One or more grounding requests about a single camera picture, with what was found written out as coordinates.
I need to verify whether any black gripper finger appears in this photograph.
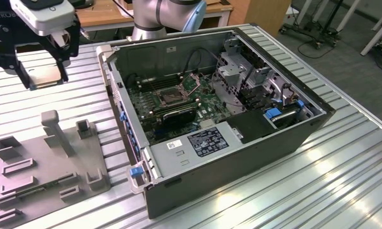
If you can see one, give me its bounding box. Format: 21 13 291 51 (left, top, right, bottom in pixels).
0 37 33 91
37 13 82 84

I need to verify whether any silver CPU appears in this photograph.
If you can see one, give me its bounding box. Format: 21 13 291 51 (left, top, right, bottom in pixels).
29 64 65 88

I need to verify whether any black RAM slot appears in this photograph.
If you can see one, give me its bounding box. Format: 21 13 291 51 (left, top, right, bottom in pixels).
138 80 181 90
136 74 178 84
140 83 184 93
136 77 180 87

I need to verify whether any CPU socket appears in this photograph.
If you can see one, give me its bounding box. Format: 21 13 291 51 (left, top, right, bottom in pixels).
154 85 190 108

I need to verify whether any black monitor base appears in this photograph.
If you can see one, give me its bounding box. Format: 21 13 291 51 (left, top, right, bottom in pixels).
74 0 96 9

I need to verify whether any open cardboard box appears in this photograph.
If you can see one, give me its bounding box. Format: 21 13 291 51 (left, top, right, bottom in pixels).
113 0 137 18

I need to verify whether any metal socket cover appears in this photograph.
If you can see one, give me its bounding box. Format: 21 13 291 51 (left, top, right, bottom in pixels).
177 73 205 96

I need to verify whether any grey parts rack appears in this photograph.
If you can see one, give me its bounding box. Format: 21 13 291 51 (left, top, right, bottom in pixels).
0 110 112 227

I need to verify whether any green motherboard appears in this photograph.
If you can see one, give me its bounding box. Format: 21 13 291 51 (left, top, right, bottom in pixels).
126 73 235 142

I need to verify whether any green RAM stick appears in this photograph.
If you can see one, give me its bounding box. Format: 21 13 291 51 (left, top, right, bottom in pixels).
14 178 77 200

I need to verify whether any silver drive cage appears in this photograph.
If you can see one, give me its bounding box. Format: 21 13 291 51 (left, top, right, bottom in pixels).
214 35 273 101

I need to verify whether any blue case latch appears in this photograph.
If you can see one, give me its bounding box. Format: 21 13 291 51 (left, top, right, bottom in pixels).
129 167 144 179

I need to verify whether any grey power supply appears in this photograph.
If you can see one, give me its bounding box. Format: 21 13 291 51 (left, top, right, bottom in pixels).
145 121 244 180

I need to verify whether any wooden cabinet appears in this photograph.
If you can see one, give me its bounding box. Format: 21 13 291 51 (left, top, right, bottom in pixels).
244 0 291 38

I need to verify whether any black plastic shroud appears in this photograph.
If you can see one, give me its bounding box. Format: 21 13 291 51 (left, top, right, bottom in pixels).
225 110 277 144

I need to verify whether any hard disk in blue carrier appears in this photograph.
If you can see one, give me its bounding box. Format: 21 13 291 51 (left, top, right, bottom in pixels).
261 107 305 131

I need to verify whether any black PC case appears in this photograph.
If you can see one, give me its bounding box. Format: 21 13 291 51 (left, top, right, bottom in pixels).
94 25 336 220

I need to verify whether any black wheeled stand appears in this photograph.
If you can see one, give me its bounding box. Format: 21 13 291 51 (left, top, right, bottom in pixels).
279 0 341 50

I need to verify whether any cable with metal plug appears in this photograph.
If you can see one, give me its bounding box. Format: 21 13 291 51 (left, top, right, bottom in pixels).
78 27 91 42

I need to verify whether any black data cable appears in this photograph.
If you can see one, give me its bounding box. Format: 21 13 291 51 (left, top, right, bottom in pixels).
181 47 220 74

